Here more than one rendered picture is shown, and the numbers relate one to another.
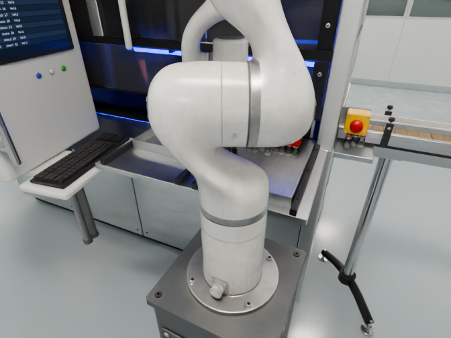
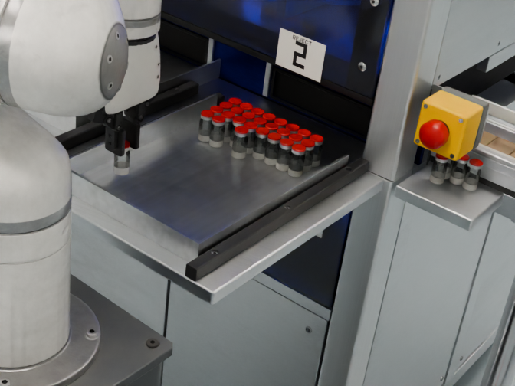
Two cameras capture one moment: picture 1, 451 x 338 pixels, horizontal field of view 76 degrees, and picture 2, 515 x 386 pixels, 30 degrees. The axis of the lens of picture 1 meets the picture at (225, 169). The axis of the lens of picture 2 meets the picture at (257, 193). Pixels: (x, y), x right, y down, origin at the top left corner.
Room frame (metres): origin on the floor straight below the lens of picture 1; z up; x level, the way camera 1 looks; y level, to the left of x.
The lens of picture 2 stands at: (-0.36, -0.40, 1.59)
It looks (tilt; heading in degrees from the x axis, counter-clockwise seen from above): 31 degrees down; 10
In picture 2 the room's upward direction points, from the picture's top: 8 degrees clockwise
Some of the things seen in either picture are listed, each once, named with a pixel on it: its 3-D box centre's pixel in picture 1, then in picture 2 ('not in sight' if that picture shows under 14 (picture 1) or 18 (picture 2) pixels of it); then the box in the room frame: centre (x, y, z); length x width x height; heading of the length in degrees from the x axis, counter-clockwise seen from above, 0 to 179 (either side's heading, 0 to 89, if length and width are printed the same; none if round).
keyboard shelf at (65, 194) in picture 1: (78, 159); not in sight; (1.00, 0.59, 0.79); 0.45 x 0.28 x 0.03; 164
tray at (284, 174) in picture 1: (262, 162); (207, 169); (0.80, -0.12, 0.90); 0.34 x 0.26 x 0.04; 156
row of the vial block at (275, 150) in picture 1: (272, 146); (255, 140); (0.90, -0.16, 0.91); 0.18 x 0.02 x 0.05; 66
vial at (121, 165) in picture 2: not in sight; (122, 158); (0.73, -0.01, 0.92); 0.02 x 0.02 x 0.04
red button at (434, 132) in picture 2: (356, 125); (434, 133); (0.87, -0.42, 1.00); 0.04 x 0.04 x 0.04; 66
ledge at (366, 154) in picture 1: (354, 149); (454, 191); (0.94, -0.47, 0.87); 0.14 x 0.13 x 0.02; 156
